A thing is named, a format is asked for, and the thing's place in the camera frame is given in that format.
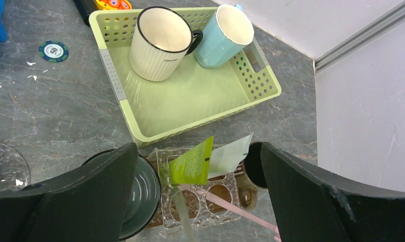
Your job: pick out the white mug brown rim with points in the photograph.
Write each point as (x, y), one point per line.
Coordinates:
(161, 40)

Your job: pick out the black mug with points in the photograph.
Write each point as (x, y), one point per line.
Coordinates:
(252, 179)

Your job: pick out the grey toothbrush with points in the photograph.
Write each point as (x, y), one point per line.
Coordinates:
(182, 212)

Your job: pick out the light blue mug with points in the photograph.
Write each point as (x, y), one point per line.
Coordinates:
(227, 32)

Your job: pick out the green plastic basket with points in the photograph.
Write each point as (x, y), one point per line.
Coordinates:
(191, 97)

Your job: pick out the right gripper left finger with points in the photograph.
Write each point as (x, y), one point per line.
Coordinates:
(87, 203)

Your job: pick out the clear plastic toothbrush holder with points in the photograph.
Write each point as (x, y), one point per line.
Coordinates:
(195, 200)

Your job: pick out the dark grey mug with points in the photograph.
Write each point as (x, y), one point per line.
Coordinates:
(143, 200)

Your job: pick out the black cylinder marker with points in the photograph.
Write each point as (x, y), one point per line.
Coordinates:
(85, 9)

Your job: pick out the green toothpaste tube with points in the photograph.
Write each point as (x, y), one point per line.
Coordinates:
(192, 167)

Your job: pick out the brown oval wooden tray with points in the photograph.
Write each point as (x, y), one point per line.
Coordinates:
(222, 200)

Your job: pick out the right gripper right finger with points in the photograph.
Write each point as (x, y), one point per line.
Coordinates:
(313, 204)

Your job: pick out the orange yellow toy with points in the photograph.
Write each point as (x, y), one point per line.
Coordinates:
(113, 4)

